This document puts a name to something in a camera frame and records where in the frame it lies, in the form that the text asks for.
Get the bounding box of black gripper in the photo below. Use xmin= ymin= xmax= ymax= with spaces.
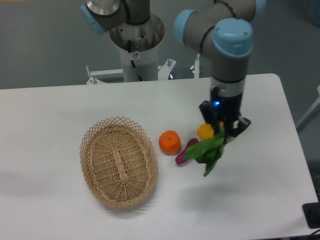
xmin=199 ymin=86 xmax=251 ymax=138

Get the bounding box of green bok choy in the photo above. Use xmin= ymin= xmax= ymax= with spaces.
xmin=184 ymin=123 xmax=235 ymax=177

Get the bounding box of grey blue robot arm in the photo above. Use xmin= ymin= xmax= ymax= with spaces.
xmin=80 ymin=0 xmax=267 ymax=138

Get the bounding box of woven wicker basket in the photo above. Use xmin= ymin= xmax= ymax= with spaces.
xmin=79 ymin=116 xmax=159 ymax=209

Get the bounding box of yellow papaya half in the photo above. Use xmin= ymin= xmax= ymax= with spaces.
xmin=197 ymin=123 xmax=216 ymax=141

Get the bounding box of orange tangerine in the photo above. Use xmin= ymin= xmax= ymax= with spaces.
xmin=158 ymin=130 xmax=182 ymax=156

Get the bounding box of purple sweet potato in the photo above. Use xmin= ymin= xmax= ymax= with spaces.
xmin=175 ymin=138 xmax=199 ymax=165

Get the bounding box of white table leg right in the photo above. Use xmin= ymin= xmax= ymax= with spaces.
xmin=295 ymin=86 xmax=320 ymax=134

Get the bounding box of black box at table edge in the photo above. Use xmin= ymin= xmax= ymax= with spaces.
xmin=302 ymin=202 xmax=320 ymax=229

